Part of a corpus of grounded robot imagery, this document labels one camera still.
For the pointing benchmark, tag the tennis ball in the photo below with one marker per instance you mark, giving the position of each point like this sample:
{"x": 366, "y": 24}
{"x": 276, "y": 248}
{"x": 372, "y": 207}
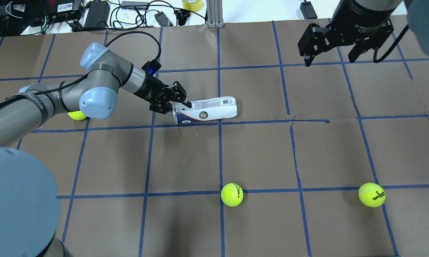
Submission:
{"x": 371, "y": 195}
{"x": 77, "y": 116}

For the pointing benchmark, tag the tennis ball far left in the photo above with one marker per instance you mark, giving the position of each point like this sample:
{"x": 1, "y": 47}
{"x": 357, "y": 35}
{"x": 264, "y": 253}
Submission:
{"x": 77, "y": 116}

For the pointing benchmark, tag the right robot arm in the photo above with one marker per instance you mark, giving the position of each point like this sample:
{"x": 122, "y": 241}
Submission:
{"x": 365, "y": 24}

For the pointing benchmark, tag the tennis ball far right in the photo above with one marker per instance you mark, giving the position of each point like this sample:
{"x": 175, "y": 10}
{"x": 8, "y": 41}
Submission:
{"x": 371, "y": 195}

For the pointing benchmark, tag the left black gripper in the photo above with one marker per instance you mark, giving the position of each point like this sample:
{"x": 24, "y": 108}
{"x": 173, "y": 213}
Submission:
{"x": 148, "y": 90}

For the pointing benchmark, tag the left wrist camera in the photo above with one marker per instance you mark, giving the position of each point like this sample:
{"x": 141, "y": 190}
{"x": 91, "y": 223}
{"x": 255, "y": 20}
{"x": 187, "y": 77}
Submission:
{"x": 151, "y": 67}

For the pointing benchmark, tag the aluminium frame post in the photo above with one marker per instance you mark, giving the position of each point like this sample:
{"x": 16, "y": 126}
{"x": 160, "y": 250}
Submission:
{"x": 214, "y": 14}

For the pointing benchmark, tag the yellow tape roll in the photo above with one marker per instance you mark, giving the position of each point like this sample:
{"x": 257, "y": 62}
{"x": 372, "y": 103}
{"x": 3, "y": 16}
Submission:
{"x": 193, "y": 5}

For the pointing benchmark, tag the black power adapter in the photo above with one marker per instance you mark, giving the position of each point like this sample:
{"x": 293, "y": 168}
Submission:
{"x": 308, "y": 10}

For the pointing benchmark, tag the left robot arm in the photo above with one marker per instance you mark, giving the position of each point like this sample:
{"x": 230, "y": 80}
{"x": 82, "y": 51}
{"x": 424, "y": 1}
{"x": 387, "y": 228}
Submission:
{"x": 29, "y": 208}

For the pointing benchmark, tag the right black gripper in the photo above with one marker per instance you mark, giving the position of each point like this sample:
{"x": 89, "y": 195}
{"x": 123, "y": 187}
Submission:
{"x": 360, "y": 25}

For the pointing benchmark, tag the black power brick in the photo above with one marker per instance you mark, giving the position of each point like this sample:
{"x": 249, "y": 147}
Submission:
{"x": 97, "y": 14}

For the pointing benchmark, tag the white tennis ball can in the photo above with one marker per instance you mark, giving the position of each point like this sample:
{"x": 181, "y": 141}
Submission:
{"x": 205, "y": 110}

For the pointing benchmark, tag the tennis ball centre Head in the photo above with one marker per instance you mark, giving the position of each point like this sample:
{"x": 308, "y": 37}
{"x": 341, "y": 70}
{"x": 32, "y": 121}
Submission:
{"x": 232, "y": 195}

